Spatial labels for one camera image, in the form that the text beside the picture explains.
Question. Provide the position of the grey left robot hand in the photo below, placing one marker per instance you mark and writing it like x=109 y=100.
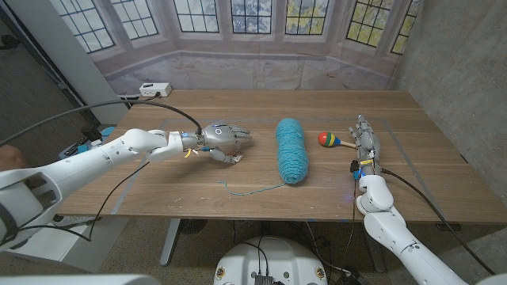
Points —
x=219 y=135

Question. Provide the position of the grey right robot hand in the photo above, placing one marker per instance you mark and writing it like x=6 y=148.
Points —
x=367 y=144

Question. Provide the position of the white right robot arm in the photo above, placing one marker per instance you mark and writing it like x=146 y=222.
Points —
x=392 y=233

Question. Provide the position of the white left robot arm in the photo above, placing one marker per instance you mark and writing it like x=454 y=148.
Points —
x=87 y=162

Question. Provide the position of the striped wooden maraca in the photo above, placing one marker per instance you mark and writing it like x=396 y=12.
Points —
x=328 y=139

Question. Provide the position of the teal yarn skein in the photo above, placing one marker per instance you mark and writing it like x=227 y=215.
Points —
x=292 y=152

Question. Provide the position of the printed window backdrop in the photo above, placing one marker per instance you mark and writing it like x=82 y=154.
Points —
x=245 y=67

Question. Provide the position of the white power strip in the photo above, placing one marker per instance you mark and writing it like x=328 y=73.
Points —
x=155 y=88

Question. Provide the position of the black round floor fan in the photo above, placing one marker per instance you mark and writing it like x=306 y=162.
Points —
x=193 y=226

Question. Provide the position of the grey tape outline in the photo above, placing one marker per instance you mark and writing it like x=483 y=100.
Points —
x=128 y=190

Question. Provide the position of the grey table leg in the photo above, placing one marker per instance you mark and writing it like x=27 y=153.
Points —
x=170 y=241

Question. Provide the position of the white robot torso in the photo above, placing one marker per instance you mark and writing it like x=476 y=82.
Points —
x=277 y=257

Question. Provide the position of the teal small tool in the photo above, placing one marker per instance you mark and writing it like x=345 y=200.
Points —
x=83 y=149

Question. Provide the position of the white leaning panel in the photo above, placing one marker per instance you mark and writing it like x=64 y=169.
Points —
x=71 y=59

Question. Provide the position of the white floor platform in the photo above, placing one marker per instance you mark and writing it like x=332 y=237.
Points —
x=91 y=249

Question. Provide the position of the person bare knee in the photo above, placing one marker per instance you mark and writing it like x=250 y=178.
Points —
x=12 y=158

